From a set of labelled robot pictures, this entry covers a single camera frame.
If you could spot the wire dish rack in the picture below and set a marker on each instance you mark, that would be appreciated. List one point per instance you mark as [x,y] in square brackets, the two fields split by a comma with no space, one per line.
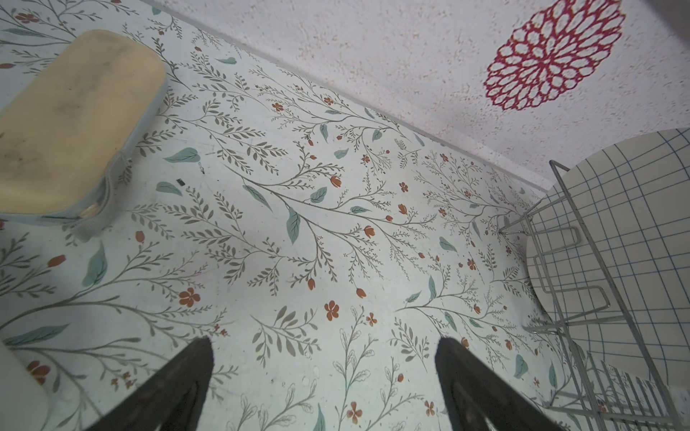
[597,396]

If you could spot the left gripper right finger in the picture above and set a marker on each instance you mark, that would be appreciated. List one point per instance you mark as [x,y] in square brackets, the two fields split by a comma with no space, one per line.
[477,399]

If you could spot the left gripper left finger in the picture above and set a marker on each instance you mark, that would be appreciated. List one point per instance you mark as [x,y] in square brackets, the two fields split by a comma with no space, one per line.
[171,399]

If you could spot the plaid beige plate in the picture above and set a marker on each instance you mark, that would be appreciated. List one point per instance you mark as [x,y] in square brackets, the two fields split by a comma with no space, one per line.
[610,253]

